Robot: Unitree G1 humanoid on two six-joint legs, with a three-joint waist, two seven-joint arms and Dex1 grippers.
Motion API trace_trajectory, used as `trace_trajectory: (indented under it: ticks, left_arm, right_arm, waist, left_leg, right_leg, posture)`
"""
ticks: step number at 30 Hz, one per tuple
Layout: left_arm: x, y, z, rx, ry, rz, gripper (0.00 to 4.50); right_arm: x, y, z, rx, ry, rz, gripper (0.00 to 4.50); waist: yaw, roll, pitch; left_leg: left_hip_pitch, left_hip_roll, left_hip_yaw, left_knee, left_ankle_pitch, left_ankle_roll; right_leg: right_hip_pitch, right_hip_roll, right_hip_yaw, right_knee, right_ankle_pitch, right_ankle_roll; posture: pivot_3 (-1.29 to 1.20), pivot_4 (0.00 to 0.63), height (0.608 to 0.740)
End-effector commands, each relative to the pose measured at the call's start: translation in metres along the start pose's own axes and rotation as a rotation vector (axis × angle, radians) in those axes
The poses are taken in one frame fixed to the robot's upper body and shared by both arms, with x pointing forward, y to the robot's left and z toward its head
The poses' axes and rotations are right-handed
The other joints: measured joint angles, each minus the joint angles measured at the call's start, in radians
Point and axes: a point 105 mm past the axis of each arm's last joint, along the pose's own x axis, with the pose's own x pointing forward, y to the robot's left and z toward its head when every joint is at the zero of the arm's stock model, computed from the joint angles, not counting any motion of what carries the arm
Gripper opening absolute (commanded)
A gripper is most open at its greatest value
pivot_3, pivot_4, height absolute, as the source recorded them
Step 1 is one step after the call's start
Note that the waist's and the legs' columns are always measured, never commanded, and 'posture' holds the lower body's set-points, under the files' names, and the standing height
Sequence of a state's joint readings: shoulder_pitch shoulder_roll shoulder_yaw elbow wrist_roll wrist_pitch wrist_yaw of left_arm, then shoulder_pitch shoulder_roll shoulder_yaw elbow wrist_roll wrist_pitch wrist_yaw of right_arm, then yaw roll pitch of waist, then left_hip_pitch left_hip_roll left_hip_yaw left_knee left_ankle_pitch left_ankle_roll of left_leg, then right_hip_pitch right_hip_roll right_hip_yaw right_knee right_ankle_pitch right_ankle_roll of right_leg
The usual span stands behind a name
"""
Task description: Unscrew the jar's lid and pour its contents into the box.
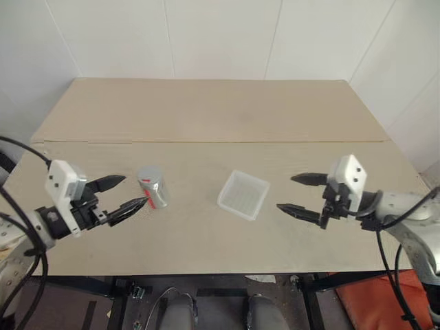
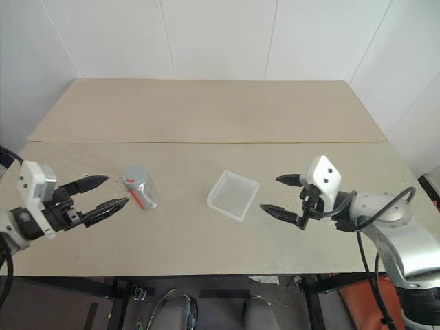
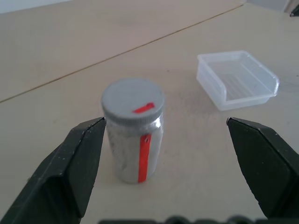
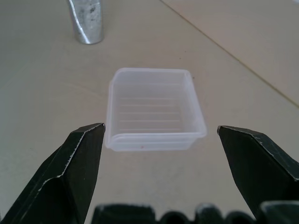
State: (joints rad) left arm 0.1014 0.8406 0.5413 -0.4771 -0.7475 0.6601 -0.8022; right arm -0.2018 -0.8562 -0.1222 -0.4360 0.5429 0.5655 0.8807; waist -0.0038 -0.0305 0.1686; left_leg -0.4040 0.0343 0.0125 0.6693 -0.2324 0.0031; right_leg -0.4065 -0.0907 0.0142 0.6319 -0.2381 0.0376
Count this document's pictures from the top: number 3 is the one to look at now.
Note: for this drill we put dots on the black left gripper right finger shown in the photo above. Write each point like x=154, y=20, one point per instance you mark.
x=266, y=168

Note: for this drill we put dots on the grey-lidded jar with red tape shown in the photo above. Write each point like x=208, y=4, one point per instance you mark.
x=134, y=151

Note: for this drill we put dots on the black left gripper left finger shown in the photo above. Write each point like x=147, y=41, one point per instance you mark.
x=56, y=172

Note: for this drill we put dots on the clear plastic tray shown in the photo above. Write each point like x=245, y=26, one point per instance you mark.
x=236, y=79

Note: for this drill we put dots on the grey plastic jar lid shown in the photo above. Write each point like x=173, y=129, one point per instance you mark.
x=132, y=100

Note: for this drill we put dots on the dark object at table edge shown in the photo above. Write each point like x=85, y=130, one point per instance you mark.
x=294, y=11

